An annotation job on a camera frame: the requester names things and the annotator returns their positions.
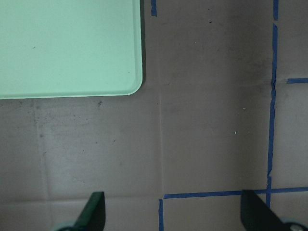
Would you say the light green plastic tray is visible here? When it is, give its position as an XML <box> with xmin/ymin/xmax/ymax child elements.
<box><xmin>0</xmin><ymin>0</ymin><xmax>143</xmax><ymax>99</ymax></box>

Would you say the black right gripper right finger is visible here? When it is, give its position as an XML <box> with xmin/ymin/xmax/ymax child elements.
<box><xmin>241</xmin><ymin>190</ymin><xmax>297</xmax><ymax>231</ymax></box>

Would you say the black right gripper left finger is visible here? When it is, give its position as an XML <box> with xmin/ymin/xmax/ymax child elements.
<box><xmin>73</xmin><ymin>192</ymin><xmax>105</xmax><ymax>231</ymax></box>

